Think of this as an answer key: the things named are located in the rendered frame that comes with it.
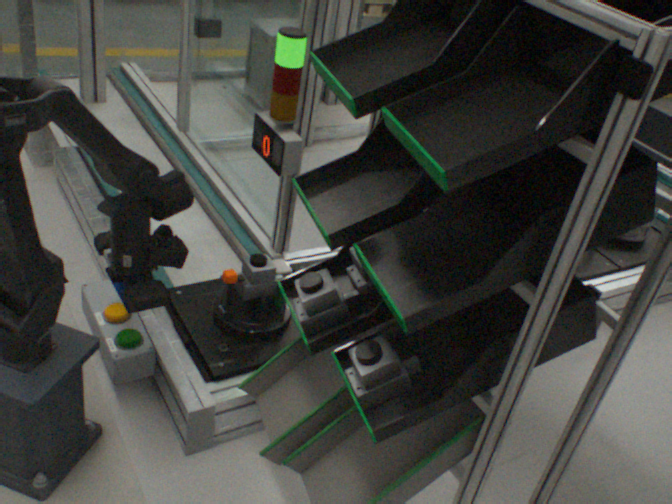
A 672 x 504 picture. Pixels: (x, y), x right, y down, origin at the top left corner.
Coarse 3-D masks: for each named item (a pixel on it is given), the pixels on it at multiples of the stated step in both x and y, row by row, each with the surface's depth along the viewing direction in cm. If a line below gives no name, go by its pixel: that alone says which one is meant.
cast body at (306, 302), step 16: (320, 272) 89; (304, 288) 86; (320, 288) 87; (336, 288) 87; (304, 304) 86; (320, 304) 87; (336, 304) 88; (352, 304) 91; (304, 320) 88; (320, 320) 89; (336, 320) 90
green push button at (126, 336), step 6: (126, 330) 117; (132, 330) 118; (120, 336) 116; (126, 336) 116; (132, 336) 116; (138, 336) 117; (120, 342) 115; (126, 342) 115; (132, 342) 115; (138, 342) 116
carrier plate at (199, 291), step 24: (168, 288) 128; (192, 288) 130; (216, 288) 131; (192, 312) 124; (192, 336) 119; (216, 336) 120; (288, 336) 123; (216, 360) 115; (240, 360) 116; (264, 360) 117
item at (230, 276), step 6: (228, 270) 118; (234, 270) 119; (222, 276) 118; (228, 276) 117; (234, 276) 118; (240, 276) 120; (228, 282) 118; (234, 282) 118; (228, 288) 119; (228, 294) 120; (222, 300) 121; (228, 300) 120; (222, 306) 122; (228, 306) 121
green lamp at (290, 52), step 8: (280, 40) 119; (288, 40) 119; (296, 40) 119; (304, 40) 120; (280, 48) 120; (288, 48) 119; (296, 48) 120; (304, 48) 121; (280, 56) 121; (288, 56) 120; (296, 56) 120; (280, 64) 121; (288, 64) 121; (296, 64) 121
